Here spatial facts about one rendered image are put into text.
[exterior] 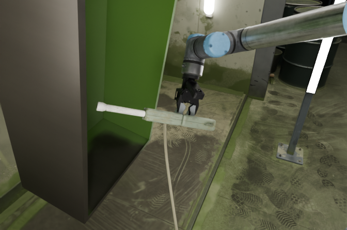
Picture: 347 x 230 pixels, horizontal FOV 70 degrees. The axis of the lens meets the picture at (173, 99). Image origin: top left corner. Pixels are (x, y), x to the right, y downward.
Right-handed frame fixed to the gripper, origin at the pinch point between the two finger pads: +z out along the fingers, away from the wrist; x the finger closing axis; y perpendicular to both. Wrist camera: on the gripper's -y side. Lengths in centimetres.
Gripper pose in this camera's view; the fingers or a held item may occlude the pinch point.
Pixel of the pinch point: (184, 122)
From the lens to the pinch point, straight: 104.1
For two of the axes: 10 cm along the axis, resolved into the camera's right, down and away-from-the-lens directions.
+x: -9.1, -1.8, -3.8
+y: -3.8, -0.6, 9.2
